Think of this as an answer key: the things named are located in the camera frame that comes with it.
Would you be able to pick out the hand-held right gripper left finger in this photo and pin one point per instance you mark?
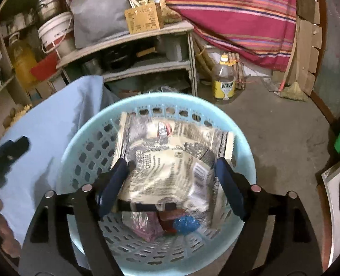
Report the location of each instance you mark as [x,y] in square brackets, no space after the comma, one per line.
[112,187]

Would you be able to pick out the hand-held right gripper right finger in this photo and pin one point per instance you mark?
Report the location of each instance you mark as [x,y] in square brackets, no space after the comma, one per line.
[230,187]

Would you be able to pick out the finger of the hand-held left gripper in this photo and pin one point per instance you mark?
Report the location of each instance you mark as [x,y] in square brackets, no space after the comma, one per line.
[15,148]

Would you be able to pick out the light blue plastic basket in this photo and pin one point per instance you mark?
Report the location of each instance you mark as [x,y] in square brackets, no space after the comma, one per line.
[86,155]

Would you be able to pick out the orange pink snack wrapper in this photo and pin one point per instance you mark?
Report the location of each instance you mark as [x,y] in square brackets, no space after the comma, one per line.
[147,225]

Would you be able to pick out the blue plastic bag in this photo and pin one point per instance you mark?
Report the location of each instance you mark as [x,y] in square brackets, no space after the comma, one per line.
[185,224]

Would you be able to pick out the silver snack wrapper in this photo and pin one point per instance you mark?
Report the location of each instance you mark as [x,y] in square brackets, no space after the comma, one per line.
[170,161]

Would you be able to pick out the red gold snack wrapper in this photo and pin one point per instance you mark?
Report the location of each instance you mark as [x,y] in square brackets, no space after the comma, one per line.
[170,220]

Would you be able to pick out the person's left hand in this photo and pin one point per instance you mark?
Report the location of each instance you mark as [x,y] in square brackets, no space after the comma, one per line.
[6,230]

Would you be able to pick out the large yellow oil bottle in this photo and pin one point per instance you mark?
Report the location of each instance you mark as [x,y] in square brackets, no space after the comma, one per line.
[23,63]

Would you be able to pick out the red scalloped plastic basket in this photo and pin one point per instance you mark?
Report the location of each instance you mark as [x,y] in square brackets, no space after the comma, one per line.
[43,67]

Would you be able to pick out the clear bottle with yellow label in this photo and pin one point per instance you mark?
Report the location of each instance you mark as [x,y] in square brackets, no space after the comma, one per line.
[224,80]

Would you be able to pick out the white appliance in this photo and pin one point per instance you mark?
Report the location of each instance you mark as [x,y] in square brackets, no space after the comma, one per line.
[339,212]

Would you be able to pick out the straw broom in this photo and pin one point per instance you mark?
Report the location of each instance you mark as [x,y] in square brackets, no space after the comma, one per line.
[295,90]

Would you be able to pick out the white plastic bucket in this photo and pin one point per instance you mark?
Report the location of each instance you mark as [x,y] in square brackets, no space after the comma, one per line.
[56,34]

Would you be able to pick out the low wooden shelf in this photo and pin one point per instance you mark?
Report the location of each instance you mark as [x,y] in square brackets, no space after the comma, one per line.
[129,41]

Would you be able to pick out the steel cooking pot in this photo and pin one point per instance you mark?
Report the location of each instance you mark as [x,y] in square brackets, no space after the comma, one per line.
[50,5]

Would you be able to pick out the stack of cardboard pieces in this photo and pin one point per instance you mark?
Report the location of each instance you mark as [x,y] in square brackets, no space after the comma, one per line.
[307,57]

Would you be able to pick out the grey cloth cover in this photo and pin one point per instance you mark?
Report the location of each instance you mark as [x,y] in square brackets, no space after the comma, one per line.
[101,17]

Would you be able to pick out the yellow utensil holder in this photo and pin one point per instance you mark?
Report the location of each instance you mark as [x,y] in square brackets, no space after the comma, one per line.
[144,17]

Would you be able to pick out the red striped cloth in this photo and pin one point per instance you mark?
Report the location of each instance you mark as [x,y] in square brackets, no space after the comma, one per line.
[216,11]

